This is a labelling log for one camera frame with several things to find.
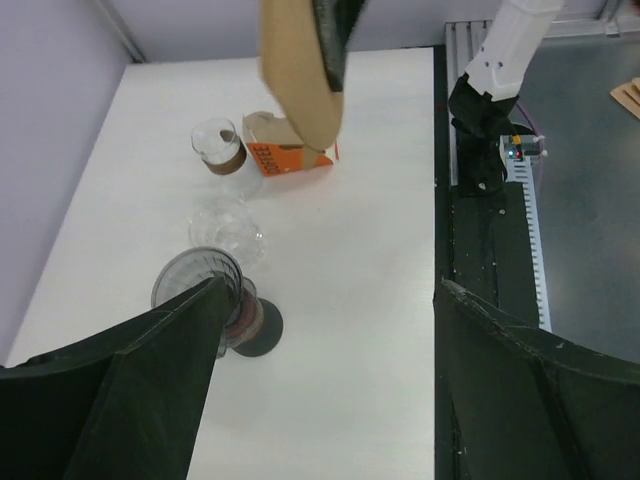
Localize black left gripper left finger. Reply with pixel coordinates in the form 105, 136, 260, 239
1, 278, 232, 479

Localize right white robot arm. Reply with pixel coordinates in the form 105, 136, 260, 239
311, 0, 564, 139

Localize brown paper coffee filter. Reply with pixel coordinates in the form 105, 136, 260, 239
260, 0, 344, 151

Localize grey cable duct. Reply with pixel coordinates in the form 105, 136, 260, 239
497, 135, 552, 332

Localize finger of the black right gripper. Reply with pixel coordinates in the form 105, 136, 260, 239
311, 0, 368, 93

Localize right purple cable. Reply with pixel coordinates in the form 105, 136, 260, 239
507, 97, 543, 141

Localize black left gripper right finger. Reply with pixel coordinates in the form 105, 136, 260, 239
435, 280, 639, 479

